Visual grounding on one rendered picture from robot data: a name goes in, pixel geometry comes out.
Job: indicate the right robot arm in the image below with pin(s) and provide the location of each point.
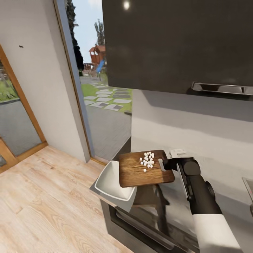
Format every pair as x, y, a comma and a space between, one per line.
213, 232

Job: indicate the cabinet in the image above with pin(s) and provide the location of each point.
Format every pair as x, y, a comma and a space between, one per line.
192, 47

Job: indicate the dishwasher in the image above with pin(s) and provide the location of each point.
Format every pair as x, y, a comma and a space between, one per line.
132, 234

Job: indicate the bowl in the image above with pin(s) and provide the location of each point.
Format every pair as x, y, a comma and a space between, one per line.
108, 183

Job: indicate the cutting board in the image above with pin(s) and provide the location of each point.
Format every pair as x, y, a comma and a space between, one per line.
131, 171

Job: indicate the door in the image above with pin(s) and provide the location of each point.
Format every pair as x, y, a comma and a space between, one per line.
20, 133

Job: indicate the fixed window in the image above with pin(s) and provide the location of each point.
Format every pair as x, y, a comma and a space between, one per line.
105, 111

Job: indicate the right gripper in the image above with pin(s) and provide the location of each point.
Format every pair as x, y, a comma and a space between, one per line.
169, 164

